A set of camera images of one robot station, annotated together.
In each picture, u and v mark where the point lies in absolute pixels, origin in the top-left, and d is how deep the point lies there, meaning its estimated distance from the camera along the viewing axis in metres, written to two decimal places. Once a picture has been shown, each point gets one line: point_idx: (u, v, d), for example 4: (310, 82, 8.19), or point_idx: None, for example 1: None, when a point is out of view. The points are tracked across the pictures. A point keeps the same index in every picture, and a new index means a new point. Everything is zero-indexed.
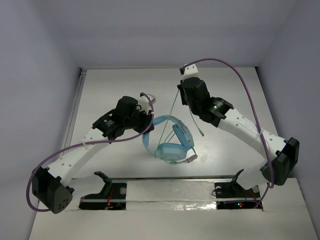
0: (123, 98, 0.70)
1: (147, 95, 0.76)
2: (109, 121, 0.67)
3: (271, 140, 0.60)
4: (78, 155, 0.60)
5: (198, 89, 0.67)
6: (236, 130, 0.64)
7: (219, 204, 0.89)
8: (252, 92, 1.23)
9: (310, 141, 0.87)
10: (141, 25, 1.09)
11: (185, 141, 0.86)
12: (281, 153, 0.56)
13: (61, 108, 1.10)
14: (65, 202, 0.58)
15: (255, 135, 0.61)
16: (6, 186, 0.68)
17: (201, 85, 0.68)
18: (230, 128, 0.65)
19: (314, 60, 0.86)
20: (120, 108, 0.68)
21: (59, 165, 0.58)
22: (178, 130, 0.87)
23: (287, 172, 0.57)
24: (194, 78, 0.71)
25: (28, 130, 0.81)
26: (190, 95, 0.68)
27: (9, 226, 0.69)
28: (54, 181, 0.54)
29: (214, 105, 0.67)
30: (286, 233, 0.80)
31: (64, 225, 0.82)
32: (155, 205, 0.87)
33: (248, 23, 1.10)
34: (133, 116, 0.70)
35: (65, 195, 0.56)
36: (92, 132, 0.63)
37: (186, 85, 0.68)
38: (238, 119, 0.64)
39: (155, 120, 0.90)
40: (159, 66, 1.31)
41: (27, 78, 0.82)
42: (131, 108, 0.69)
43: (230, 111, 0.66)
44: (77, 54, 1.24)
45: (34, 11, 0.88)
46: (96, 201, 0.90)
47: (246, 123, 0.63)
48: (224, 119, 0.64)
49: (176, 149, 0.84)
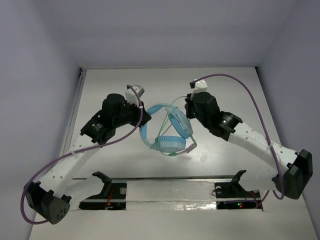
0: (108, 98, 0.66)
1: (132, 88, 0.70)
2: (97, 124, 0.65)
3: (281, 152, 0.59)
4: (69, 165, 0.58)
5: (209, 104, 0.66)
6: (247, 143, 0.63)
7: (219, 204, 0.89)
8: (252, 92, 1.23)
9: (311, 141, 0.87)
10: (141, 25, 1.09)
11: (182, 132, 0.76)
12: (293, 166, 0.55)
13: (61, 108, 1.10)
14: (63, 212, 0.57)
15: (265, 148, 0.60)
16: (6, 186, 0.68)
17: (211, 100, 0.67)
18: (241, 142, 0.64)
19: (314, 61, 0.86)
20: (106, 109, 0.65)
21: (50, 177, 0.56)
22: (173, 120, 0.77)
23: (301, 186, 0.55)
24: (204, 93, 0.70)
25: (28, 130, 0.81)
26: (200, 109, 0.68)
27: (9, 226, 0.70)
28: (47, 195, 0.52)
29: (223, 119, 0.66)
30: (286, 233, 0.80)
31: (64, 226, 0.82)
32: (155, 205, 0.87)
33: (248, 23, 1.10)
34: (122, 114, 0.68)
35: (61, 206, 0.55)
36: (80, 138, 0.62)
37: (197, 100, 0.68)
38: (247, 132, 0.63)
39: (150, 110, 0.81)
40: (159, 66, 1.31)
41: (27, 78, 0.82)
42: (118, 108, 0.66)
43: (239, 125, 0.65)
44: (77, 54, 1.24)
45: (33, 11, 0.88)
46: (97, 201, 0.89)
47: (256, 137, 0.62)
48: (233, 133, 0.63)
49: (174, 142, 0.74)
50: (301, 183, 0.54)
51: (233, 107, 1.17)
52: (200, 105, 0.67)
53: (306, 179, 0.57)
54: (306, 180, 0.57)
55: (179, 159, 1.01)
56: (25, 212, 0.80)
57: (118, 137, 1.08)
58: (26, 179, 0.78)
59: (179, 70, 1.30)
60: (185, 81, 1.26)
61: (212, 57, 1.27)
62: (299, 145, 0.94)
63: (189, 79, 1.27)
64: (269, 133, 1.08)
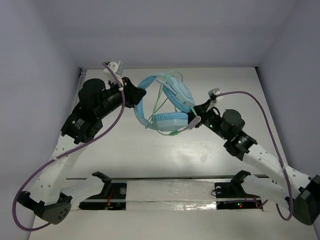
0: (83, 89, 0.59)
1: (109, 67, 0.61)
2: (78, 121, 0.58)
3: (294, 176, 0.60)
4: (54, 172, 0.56)
5: (237, 127, 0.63)
6: (265, 168, 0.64)
7: (219, 204, 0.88)
8: (251, 92, 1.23)
9: (311, 142, 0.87)
10: (142, 26, 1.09)
11: (179, 105, 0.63)
12: (305, 190, 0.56)
13: (61, 108, 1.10)
14: (63, 211, 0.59)
15: (277, 171, 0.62)
16: (6, 188, 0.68)
17: (238, 120, 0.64)
18: (254, 163, 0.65)
19: (313, 62, 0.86)
20: (84, 102, 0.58)
21: (38, 186, 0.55)
22: (169, 93, 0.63)
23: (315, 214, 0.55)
24: (234, 111, 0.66)
25: (28, 130, 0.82)
26: (223, 127, 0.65)
27: (9, 227, 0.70)
28: (37, 206, 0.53)
29: (238, 139, 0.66)
30: (285, 233, 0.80)
31: (64, 226, 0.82)
32: (155, 205, 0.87)
33: (248, 24, 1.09)
34: (105, 105, 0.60)
35: (59, 209, 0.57)
36: (62, 140, 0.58)
37: (228, 118, 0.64)
38: (262, 153, 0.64)
39: (142, 83, 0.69)
40: (159, 66, 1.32)
41: (27, 79, 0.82)
42: (99, 97, 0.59)
43: (253, 146, 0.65)
44: (76, 54, 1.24)
45: (33, 12, 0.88)
46: (96, 201, 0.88)
47: (269, 158, 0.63)
48: (247, 153, 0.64)
49: (172, 119, 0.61)
50: (314, 208, 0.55)
51: (233, 107, 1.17)
52: (227, 126, 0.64)
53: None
54: None
55: (180, 158, 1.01)
56: (26, 212, 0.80)
57: (118, 137, 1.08)
58: (26, 180, 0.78)
59: (178, 70, 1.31)
60: (185, 81, 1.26)
61: (212, 58, 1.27)
62: (299, 146, 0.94)
63: (189, 79, 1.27)
64: (268, 133, 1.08)
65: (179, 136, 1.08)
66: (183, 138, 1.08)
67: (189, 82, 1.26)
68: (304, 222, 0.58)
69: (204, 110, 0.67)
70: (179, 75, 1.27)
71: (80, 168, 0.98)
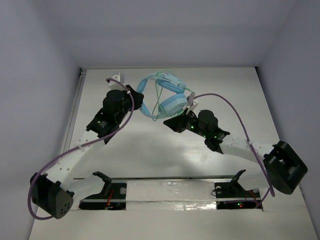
0: (107, 96, 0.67)
1: (112, 79, 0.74)
2: (102, 122, 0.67)
3: (260, 148, 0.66)
4: (75, 159, 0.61)
5: (212, 124, 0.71)
6: (241, 152, 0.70)
7: (219, 204, 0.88)
8: (252, 92, 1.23)
9: (311, 141, 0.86)
10: (141, 25, 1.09)
11: (175, 89, 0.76)
12: (270, 155, 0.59)
13: (61, 108, 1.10)
14: (66, 206, 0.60)
15: (245, 147, 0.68)
16: (6, 187, 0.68)
17: (213, 119, 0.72)
18: (228, 149, 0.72)
19: (313, 62, 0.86)
20: (107, 108, 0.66)
21: (57, 169, 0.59)
22: (163, 83, 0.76)
23: (289, 176, 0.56)
24: (208, 112, 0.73)
25: (28, 129, 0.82)
26: (201, 126, 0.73)
27: (9, 226, 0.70)
28: (55, 185, 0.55)
29: (215, 135, 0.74)
30: (285, 233, 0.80)
31: (64, 225, 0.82)
32: (155, 205, 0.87)
33: (247, 23, 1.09)
34: (123, 110, 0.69)
35: (66, 200, 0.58)
36: (87, 133, 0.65)
37: (202, 118, 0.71)
38: (233, 139, 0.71)
39: (139, 88, 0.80)
40: (158, 66, 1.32)
41: (27, 78, 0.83)
42: (120, 104, 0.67)
43: (226, 136, 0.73)
44: (76, 54, 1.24)
45: (33, 12, 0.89)
46: (96, 201, 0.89)
47: (239, 141, 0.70)
48: (221, 143, 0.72)
49: (176, 100, 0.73)
50: (285, 172, 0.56)
51: (233, 107, 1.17)
52: (203, 125, 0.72)
53: (293, 169, 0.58)
54: (295, 171, 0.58)
55: (180, 158, 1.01)
56: (26, 212, 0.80)
57: (118, 137, 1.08)
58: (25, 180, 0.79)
59: (178, 69, 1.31)
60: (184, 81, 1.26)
61: (212, 58, 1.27)
62: (299, 145, 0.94)
63: (189, 79, 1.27)
64: (268, 133, 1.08)
65: (179, 136, 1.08)
66: (183, 138, 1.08)
67: (189, 82, 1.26)
68: (287, 191, 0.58)
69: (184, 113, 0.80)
70: (179, 75, 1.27)
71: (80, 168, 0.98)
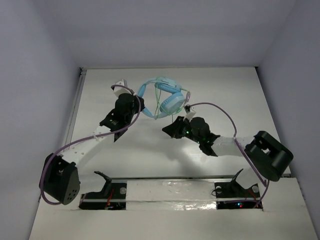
0: (119, 98, 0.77)
1: (117, 86, 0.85)
2: (114, 121, 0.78)
3: (243, 139, 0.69)
4: (89, 145, 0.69)
5: (204, 129, 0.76)
6: (228, 149, 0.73)
7: (219, 204, 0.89)
8: (252, 92, 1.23)
9: (311, 141, 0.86)
10: (141, 25, 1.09)
11: (173, 89, 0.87)
12: (251, 145, 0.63)
13: (61, 108, 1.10)
14: (73, 192, 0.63)
15: (230, 143, 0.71)
16: (6, 187, 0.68)
17: (204, 124, 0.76)
18: (219, 149, 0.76)
19: (314, 62, 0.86)
20: (119, 108, 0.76)
21: (73, 153, 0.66)
22: (161, 86, 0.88)
23: (274, 163, 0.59)
24: (199, 118, 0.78)
25: (28, 129, 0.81)
26: (194, 132, 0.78)
27: (9, 226, 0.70)
28: (70, 165, 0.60)
29: (208, 140, 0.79)
30: (285, 233, 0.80)
31: (64, 226, 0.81)
32: (155, 205, 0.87)
33: (248, 23, 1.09)
34: (132, 111, 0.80)
35: (74, 185, 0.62)
36: (99, 128, 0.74)
37: (194, 124, 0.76)
38: (223, 139, 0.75)
39: (140, 91, 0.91)
40: (158, 66, 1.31)
41: (27, 78, 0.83)
42: (130, 106, 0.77)
43: (217, 139, 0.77)
44: (76, 54, 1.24)
45: (34, 11, 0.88)
46: (97, 201, 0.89)
47: (226, 138, 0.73)
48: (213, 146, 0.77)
49: (174, 98, 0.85)
50: (267, 158, 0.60)
51: (233, 107, 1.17)
52: (196, 130, 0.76)
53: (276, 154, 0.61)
54: (279, 156, 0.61)
55: (180, 158, 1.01)
56: (26, 212, 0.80)
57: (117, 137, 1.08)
58: (24, 180, 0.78)
59: (178, 69, 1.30)
60: (184, 81, 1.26)
61: (212, 57, 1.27)
62: (299, 145, 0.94)
63: (189, 79, 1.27)
64: (268, 133, 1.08)
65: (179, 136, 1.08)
66: (183, 138, 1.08)
67: (189, 82, 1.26)
68: (275, 178, 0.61)
69: (182, 119, 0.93)
70: (179, 76, 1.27)
71: None
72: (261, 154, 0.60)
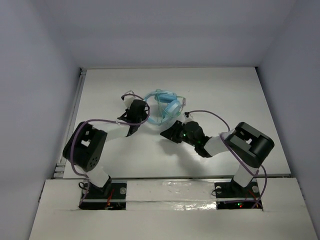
0: (134, 102, 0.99)
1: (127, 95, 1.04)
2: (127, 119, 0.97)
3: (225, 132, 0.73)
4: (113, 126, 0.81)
5: (197, 132, 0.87)
6: (217, 144, 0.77)
7: (219, 204, 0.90)
8: (252, 92, 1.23)
9: (311, 141, 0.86)
10: (141, 25, 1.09)
11: (171, 97, 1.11)
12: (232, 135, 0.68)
13: (61, 108, 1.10)
14: (94, 161, 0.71)
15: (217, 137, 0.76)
16: (6, 187, 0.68)
17: (198, 128, 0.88)
18: (210, 147, 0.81)
19: (313, 62, 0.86)
20: (133, 109, 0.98)
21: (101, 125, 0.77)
22: (161, 95, 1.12)
23: (256, 150, 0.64)
24: (192, 123, 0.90)
25: (28, 129, 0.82)
26: (189, 136, 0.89)
27: (9, 226, 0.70)
28: (100, 132, 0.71)
29: (202, 142, 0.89)
30: (285, 233, 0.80)
31: (64, 225, 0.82)
32: (155, 205, 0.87)
33: (247, 23, 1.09)
34: (141, 115, 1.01)
35: (98, 153, 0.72)
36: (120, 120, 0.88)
37: (188, 129, 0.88)
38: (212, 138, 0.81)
39: None
40: (158, 66, 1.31)
41: (27, 78, 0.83)
42: (141, 110, 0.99)
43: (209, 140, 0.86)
44: (76, 54, 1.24)
45: (33, 11, 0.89)
46: (96, 201, 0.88)
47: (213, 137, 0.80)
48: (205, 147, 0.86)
49: (174, 103, 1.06)
50: (247, 146, 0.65)
51: (233, 107, 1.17)
52: (190, 134, 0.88)
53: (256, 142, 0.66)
54: (258, 143, 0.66)
55: (180, 158, 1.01)
56: (26, 211, 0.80)
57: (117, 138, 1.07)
58: (24, 179, 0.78)
59: (178, 69, 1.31)
60: (184, 81, 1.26)
61: (212, 58, 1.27)
62: (299, 145, 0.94)
63: (188, 79, 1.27)
64: (268, 133, 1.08)
65: None
66: None
67: (190, 82, 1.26)
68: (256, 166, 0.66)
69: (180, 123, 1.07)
70: (179, 76, 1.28)
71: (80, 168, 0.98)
72: (241, 142, 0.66)
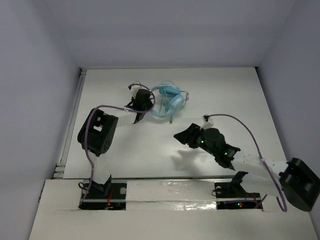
0: (140, 90, 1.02)
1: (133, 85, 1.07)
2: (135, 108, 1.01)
3: (273, 164, 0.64)
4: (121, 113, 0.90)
5: (219, 140, 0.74)
6: (250, 167, 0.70)
7: (219, 204, 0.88)
8: (252, 92, 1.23)
9: (312, 141, 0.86)
10: (141, 25, 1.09)
11: (175, 91, 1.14)
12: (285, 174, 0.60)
13: (61, 108, 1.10)
14: (107, 143, 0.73)
15: (257, 164, 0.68)
16: (6, 188, 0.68)
17: (219, 135, 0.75)
18: (240, 166, 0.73)
19: (313, 62, 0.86)
20: (139, 98, 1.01)
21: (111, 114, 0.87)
22: (165, 89, 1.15)
23: (309, 195, 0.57)
24: (212, 129, 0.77)
25: (28, 129, 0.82)
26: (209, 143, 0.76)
27: (9, 226, 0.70)
28: (110, 117, 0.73)
29: (225, 152, 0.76)
30: (285, 233, 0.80)
31: (63, 226, 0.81)
32: (155, 205, 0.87)
33: (247, 24, 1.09)
34: (147, 102, 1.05)
35: (110, 136, 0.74)
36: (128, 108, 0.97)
37: (208, 136, 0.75)
38: (245, 156, 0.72)
39: None
40: (159, 66, 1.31)
41: (27, 78, 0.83)
42: (147, 98, 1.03)
43: (237, 153, 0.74)
44: (76, 54, 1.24)
45: (33, 11, 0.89)
46: (96, 201, 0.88)
47: (251, 157, 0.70)
48: (233, 160, 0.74)
49: (178, 97, 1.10)
50: (302, 190, 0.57)
51: (233, 107, 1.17)
52: (211, 142, 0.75)
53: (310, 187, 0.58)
54: (312, 188, 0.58)
55: (180, 158, 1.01)
56: (25, 212, 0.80)
57: (117, 138, 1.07)
58: (24, 180, 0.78)
59: (178, 69, 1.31)
60: (184, 81, 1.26)
61: (212, 58, 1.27)
62: (299, 146, 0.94)
63: (188, 79, 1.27)
64: (268, 133, 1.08)
65: None
66: None
67: (190, 82, 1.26)
68: (307, 209, 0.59)
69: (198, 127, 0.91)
70: (179, 76, 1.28)
71: (79, 168, 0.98)
72: (296, 184, 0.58)
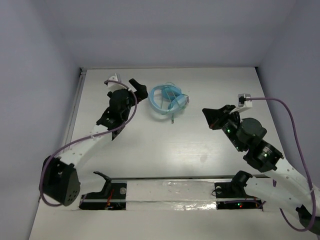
0: (114, 96, 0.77)
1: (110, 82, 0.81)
2: (111, 120, 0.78)
3: None
4: (86, 146, 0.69)
5: (259, 137, 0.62)
6: (291, 184, 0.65)
7: (219, 204, 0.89)
8: (251, 92, 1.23)
9: (312, 142, 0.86)
10: (141, 25, 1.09)
11: (179, 92, 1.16)
12: None
13: (61, 108, 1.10)
14: (73, 192, 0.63)
15: (306, 192, 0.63)
16: (6, 188, 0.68)
17: (260, 130, 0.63)
18: (279, 178, 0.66)
19: (313, 63, 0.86)
20: (114, 105, 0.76)
21: (71, 153, 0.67)
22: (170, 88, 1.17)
23: None
24: (252, 120, 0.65)
25: (28, 129, 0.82)
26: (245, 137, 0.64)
27: (10, 226, 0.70)
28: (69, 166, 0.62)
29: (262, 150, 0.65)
30: (285, 233, 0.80)
31: (64, 226, 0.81)
32: (155, 205, 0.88)
33: (247, 24, 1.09)
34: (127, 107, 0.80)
35: (73, 185, 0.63)
36: (97, 127, 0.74)
37: (248, 130, 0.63)
38: (289, 170, 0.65)
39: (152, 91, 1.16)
40: (158, 66, 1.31)
41: (27, 78, 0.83)
42: (125, 104, 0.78)
43: (280, 161, 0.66)
44: (76, 54, 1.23)
45: (33, 11, 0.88)
46: (96, 201, 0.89)
47: (296, 175, 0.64)
48: (275, 170, 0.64)
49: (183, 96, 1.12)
50: None
51: None
52: (248, 137, 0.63)
53: None
54: None
55: (180, 158, 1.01)
56: (26, 212, 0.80)
57: (117, 138, 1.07)
58: (24, 180, 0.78)
59: (178, 69, 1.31)
60: (184, 81, 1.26)
61: (212, 58, 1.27)
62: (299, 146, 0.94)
63: (188, 79, 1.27)
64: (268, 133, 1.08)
65: (179, 136, 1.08)
66: (183, 137, 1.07)
67: (190, 82, 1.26)
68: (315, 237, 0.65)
69: (227, 111, 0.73)
70: (179, 76, 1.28)
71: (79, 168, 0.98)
72: None
